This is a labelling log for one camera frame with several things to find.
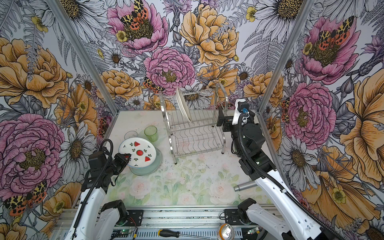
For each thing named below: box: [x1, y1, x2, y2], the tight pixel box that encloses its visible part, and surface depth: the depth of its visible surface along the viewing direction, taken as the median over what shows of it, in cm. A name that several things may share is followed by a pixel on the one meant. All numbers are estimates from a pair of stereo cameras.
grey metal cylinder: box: [233, 181, 258, 192], surface depth 84 cm
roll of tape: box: [217, 223, 235, 240], surface depth 63 cm
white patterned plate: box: [118, 137, 157, 168], surface depth 88 cm
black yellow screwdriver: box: [157, 229, 211, 240], surface depth 70 cm
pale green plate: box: [129, 147, 162, 176], surface depth 89 cm
